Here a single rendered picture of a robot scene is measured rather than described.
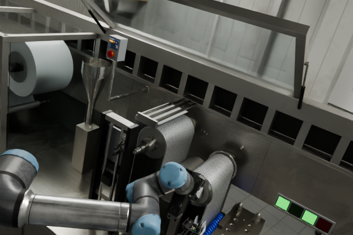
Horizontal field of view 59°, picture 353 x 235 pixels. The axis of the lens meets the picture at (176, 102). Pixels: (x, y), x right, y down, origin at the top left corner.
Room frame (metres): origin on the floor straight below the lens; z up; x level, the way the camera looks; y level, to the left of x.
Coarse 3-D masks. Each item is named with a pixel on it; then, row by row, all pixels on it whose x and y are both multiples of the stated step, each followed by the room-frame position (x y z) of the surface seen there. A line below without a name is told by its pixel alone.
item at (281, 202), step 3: (279, 198) 1.20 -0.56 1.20; (282, 198) 1.19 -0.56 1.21; (279, 201) 1.20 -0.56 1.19; (282, 201) 1.19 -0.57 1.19; (285, 201) 1.19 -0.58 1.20; (288, 201) 1.18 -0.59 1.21; (276, 204) 1.20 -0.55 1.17; (279, 204) 1.19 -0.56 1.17; (282, 204) 1.19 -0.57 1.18; (285, 204) 1.18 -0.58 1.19; (288, 204) 1.18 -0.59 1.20; (282, 207) 1.19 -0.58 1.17; (285, 207) 1.18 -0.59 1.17
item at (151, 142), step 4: (144, 140) 1.12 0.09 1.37; (148, 140) 1.13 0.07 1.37; (152, 140) 1.14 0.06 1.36; (156, 140) 1.16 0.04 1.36; (140, 144) 1.12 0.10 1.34; (144, 144) 1.11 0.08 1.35; (148, 144) 1.11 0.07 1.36; (152, 144) 1.13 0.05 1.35; (156, 144) 1.14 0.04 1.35; (148, 148) 1.10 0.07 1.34; (152, 148) 1.12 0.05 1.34; (156, 148) 1.15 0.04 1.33; (144, 152) 1.11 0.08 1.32; (148, 152) 1.10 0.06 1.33
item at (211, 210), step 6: (228, 186) 1.23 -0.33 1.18; (222, 192) 1.17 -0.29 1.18; (216, 198) 1.11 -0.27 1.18; (222, 198) 1.20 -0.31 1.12; (210, 204) 1.06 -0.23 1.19; (216, 204) 1.14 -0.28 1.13; (204, 210) 1.02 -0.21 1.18; (210, 210) 1.08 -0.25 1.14; (216, 210) 1.18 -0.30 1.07; (204, 216) 1.03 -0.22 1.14; (210, 216) 1.11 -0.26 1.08; (210, 222) 1.14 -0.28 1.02
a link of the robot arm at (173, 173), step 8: (168, 168) 0.79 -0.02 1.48; (176, 168) 0.78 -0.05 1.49; (184, 168) 0.82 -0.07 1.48; (160, 176) 0.77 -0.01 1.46; (168, 176) 0.77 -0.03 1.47; (176, 176) 0.77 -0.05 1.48; (184, 176) 0.78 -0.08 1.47; (160, 184) 0.77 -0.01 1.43; (168, 184) 0.76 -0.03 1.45; (176, 184) 0.76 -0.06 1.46; (184, 184) 0.79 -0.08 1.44; (168, 192) 0.78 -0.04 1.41; (176, 192) 0.82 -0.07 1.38
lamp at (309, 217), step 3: (306, 210) 1.14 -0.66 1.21; (306, 213) 1.14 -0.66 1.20; (309, 213) 1.14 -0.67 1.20; (312, 213) 1.13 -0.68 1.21; (303, 216) 1.15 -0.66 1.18; (306, 216) 1.14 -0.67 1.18; (309, 216) 1.14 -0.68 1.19; (312, 216) 1.13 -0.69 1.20; (315, 216) 1.13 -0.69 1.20; (303, 219) 1.14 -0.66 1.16; (306, 219) 1.14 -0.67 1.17; (309, 219) 1.13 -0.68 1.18; (312, 219) 1.13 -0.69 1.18; (315, 219) 1.12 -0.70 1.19; (309, 222) 1.13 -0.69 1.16; (312, 222) 1.13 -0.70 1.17
